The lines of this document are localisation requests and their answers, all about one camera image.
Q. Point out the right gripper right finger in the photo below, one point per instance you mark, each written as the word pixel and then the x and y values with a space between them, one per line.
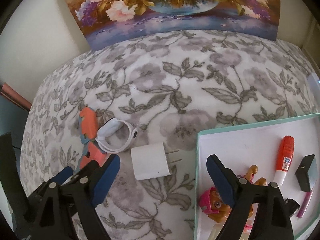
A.
pixel 272 220

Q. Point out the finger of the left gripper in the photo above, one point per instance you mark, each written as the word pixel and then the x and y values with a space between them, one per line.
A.
pixel 61 177
pixel 11 182

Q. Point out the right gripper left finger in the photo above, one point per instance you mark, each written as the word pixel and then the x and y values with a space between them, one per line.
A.
pixel 79 195

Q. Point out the purple pen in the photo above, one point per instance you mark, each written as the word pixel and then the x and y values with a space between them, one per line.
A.
pixel 305 204

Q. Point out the black charger block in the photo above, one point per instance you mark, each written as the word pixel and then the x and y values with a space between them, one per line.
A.
pixel 307 173

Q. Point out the white smartwatch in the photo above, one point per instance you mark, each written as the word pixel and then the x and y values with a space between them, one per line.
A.
pixel 116 136

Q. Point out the pink puppy figurine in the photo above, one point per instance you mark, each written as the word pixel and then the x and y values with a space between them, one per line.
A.
pixel 211 202

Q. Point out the white charger cube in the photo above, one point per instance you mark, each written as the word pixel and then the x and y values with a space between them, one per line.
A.
pixel 151 161

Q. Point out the black toy car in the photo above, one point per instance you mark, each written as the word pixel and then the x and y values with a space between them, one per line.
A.
pixel 292 206

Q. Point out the cream plastic toy piece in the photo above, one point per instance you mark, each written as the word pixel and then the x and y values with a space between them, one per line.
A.
pixel 215 231

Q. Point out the teal rimmed white tray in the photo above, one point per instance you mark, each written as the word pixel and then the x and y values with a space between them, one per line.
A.
pixel 239 147

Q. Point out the grey floral blanket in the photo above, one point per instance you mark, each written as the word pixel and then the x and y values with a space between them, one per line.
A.
pixel 169 86

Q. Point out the floral canvas painting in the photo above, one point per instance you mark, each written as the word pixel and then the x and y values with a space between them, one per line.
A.
pixel 106 22

